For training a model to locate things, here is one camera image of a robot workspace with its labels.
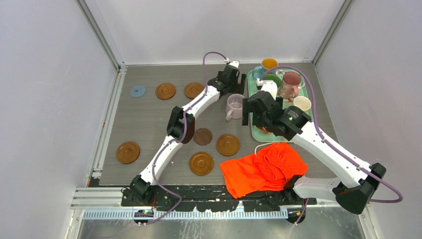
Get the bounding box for orange cloth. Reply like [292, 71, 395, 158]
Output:
[219, 142, 308, 199]

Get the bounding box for green inside mug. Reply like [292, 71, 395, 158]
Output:
[262, 74, 282, 88]

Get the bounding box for dark walnut round coaster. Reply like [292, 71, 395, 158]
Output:
[194, 128, 212, 145]

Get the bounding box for blue round coaster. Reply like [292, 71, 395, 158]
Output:
[130, 85, 146, 98]

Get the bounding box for small tan cup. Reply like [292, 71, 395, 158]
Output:
[259, 127, 271, 134]

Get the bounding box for brown wooden coaster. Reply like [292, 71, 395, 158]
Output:
[184, 82, 205, 99]
[189, 152, 214, 176]
[155, 83, 176, 100]
[116, 141, 140, 164]
[216, 134, 240, 156]

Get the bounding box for green floral tray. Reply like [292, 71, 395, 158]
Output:
[246, 69, 311, 143]

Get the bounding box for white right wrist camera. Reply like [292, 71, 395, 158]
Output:
[256, 79, 278, 100]

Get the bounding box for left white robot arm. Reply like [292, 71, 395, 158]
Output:
[129, 61, 246, 206]

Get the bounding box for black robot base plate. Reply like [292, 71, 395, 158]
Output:
[120, 185, 305, 212]

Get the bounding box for lilac ceramic mug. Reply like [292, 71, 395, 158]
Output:
[225, 94, 245, 121]

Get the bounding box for white cord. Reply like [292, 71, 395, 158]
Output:
[254, 142, 275, 156]

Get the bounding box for blue mug yellow inside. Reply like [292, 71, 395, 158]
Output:
[252, 58, 278, 79]

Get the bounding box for pink floral mug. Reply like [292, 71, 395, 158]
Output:
[278, 72, 302, 99]

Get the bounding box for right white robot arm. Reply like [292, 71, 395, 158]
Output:
[242, 91, 386, 215]

